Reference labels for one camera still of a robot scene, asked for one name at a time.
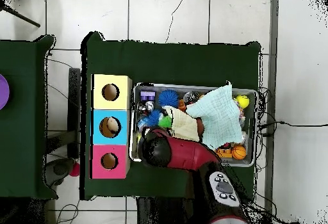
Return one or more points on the large green spiky ball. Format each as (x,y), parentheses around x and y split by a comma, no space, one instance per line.
(165,122)

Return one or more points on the cream waffle cloth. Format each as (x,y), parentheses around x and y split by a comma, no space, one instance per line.
(184,126)

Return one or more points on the purple toy brick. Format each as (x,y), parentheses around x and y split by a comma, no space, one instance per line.
(147,95)

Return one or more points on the yellow smiley ball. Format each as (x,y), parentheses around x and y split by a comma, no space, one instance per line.
(242,101)

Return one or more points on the wooden box with three holes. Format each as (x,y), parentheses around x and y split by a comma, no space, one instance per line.
(123,101)

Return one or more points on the bottle with blue label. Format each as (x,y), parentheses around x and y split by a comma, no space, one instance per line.
(142,124)

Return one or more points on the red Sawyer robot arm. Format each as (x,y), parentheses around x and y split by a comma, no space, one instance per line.
(189,155)

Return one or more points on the crushed black drink can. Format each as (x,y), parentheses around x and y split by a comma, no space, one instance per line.
(146,106)

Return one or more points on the black tripod leg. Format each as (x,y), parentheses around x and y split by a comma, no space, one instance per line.
(23,18)

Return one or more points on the dark green table cloth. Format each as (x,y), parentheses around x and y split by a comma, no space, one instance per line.
(179,62)
(25,131)

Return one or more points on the blue spiky rubber ball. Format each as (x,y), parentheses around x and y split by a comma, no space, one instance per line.
(167,98)
(153,117)

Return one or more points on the orange grid tray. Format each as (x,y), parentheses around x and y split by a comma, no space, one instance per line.
(182,105)

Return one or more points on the grey object with red knob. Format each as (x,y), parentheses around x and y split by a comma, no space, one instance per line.
(60,170)

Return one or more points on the purple ball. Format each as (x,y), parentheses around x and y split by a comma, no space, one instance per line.
(3,92)

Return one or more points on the light blue waffle cloth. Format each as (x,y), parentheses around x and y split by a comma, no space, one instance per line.
(220,116)

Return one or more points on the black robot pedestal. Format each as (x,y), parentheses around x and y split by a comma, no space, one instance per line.
(159,213)

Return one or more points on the orange toy basketball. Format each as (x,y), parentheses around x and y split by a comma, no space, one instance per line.
(239,152)

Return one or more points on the black upright panel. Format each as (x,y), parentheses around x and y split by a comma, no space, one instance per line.
(74,93)

